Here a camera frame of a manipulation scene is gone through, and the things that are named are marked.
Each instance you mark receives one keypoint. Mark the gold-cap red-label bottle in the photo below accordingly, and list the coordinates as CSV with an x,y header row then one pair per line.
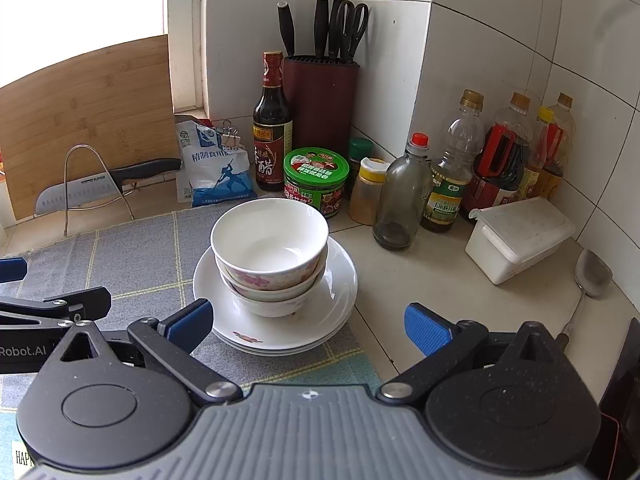
x,y
562,130

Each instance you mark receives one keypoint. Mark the yellow-cap red-label bottle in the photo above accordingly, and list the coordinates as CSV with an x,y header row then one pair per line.
x,y
542,145

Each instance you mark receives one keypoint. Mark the dark green cap jar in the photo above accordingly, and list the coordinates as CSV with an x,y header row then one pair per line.
x,y
361,150

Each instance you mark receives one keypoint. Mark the metal spatula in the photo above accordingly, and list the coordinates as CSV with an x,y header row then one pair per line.
x,y
592,275

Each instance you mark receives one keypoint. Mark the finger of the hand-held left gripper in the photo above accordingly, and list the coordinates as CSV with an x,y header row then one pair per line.
x,y
12,270
75,305

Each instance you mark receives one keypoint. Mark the black kitchen scissors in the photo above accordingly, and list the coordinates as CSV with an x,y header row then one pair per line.
x,y
356,35

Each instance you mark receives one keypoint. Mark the white plastic lidded container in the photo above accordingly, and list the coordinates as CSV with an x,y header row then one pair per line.
x,y
520,240

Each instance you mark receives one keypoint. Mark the dark vinegar bottle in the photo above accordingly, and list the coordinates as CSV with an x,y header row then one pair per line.
x,y
272,135

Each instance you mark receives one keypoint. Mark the red-cap glass bottle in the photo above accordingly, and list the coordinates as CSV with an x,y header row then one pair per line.
x,y
400,200

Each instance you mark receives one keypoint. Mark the gold-cap green-label oil bottle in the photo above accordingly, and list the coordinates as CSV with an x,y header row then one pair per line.
x,y
445,200

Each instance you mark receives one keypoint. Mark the white and blue salt bag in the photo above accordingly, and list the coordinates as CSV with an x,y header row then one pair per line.
x,y
220,180

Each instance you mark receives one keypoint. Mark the yellow-lid spice jar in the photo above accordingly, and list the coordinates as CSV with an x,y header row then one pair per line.
x,y
367,200

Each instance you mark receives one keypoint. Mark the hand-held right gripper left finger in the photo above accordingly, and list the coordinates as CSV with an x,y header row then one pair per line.
x,y
192,322

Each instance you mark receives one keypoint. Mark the grey and teal towel mat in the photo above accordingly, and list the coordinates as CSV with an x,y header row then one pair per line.
x,y
125,260

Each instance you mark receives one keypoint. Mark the dark red knife block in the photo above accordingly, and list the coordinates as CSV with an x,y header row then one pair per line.
x,y
320,105

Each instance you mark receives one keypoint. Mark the window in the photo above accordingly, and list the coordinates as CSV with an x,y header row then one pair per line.
x,y
75,0

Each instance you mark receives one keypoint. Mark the metal binder clip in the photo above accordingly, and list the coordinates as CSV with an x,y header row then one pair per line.
x,y
231,135

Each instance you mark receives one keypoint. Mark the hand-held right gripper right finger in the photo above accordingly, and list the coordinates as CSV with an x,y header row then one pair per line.
x,y
425,327

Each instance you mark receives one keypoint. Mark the dark box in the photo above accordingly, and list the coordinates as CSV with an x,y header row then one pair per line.
x,y
622,390

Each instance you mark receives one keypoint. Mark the bamboo cutting board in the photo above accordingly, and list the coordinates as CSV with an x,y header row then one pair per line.
x,y
90,110

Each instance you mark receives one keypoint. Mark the green lidded round tin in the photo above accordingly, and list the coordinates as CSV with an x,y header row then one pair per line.
x,y
315,170

